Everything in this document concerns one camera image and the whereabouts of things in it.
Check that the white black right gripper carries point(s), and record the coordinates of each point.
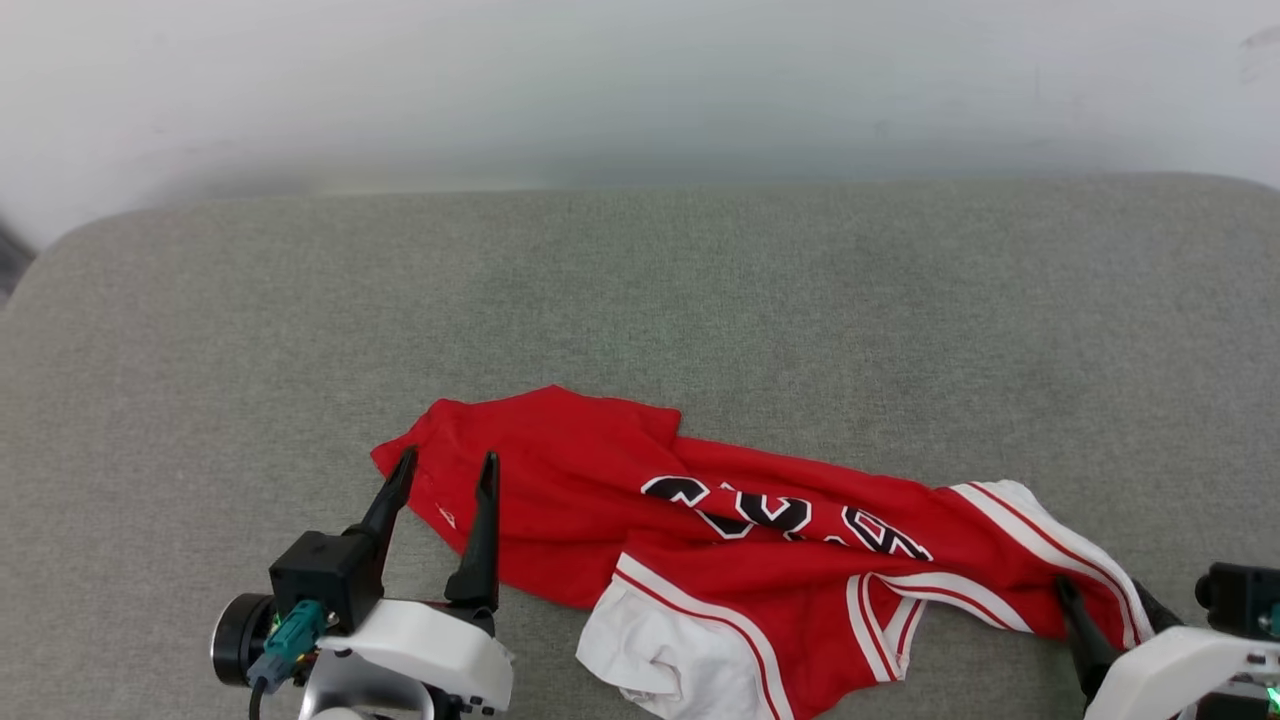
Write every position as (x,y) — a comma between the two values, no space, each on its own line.
(1180,670)

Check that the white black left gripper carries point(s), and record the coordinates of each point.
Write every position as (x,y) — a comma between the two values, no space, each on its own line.
(430,645)

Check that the red and white jersey shirt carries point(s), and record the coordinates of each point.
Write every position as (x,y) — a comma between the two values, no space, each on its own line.
(570,480)

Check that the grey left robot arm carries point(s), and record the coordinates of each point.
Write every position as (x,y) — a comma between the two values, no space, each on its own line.
(360,690)

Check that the grey fabric sofa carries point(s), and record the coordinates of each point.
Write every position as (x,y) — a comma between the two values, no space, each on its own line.
(700,300)

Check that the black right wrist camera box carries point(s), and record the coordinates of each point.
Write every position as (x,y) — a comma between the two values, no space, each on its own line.
(1240,598)

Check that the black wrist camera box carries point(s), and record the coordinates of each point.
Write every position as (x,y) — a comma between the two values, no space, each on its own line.
(320,575)
(1240,598)

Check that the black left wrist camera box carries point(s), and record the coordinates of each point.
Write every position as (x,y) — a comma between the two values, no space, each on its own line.
(320,575)

